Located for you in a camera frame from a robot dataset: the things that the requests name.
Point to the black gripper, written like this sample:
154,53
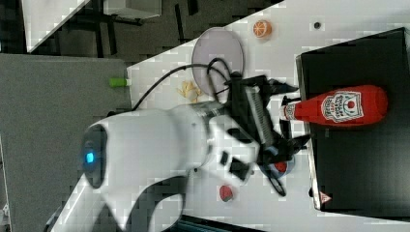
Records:
247,105

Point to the red ketchup bottle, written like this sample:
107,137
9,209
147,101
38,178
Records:
345,107

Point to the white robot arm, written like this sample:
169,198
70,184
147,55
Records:
130,162

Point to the black toaster oven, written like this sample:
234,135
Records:
361,171

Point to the red strawberry in bowl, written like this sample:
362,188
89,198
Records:
281,166

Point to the blue bowl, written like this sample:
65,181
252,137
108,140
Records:
274,167

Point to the round purple plate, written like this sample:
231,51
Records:
218,42

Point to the orange slice toy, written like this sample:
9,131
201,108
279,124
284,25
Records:
262,29

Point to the red strawberry on table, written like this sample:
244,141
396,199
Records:
226,193

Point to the peeled toy banana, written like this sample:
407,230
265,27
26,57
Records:
189,91

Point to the green marker pen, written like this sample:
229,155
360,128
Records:
116,82

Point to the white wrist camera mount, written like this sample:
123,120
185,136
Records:
233,152

